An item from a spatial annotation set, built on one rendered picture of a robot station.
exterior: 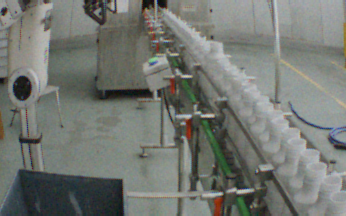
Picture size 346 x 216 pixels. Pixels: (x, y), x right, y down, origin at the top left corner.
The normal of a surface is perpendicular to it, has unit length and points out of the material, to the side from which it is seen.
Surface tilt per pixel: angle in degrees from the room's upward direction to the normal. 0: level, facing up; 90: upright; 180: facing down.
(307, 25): 90
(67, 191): 90
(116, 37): 90
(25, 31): 90
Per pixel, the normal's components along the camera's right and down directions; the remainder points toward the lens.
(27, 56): 0.07, 0.42
